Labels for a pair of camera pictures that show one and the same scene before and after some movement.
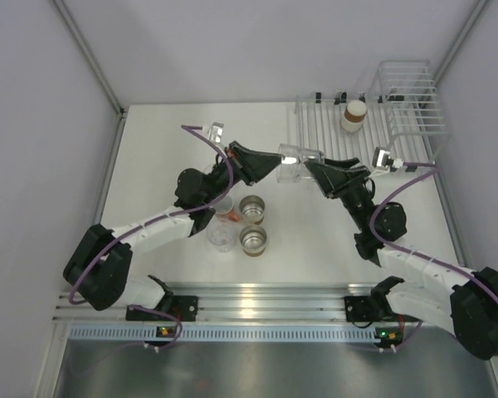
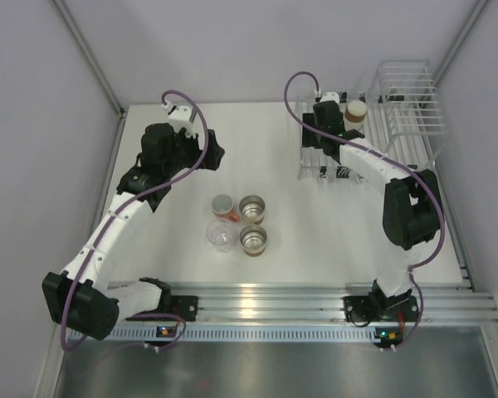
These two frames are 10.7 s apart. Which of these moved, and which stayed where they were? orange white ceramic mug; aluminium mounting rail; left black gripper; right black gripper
Moved: left black gripper; right black gripper
Stayed: orange white ceramic mug; aluminium mounting rail
